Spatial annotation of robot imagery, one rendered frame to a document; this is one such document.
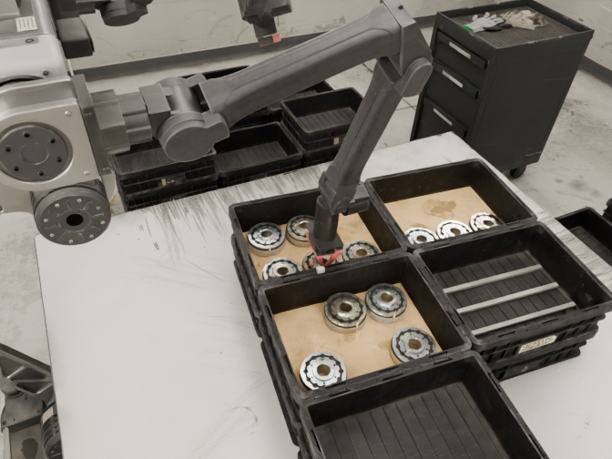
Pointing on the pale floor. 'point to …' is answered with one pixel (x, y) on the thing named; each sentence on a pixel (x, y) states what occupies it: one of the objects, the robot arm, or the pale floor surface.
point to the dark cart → (500, 82)
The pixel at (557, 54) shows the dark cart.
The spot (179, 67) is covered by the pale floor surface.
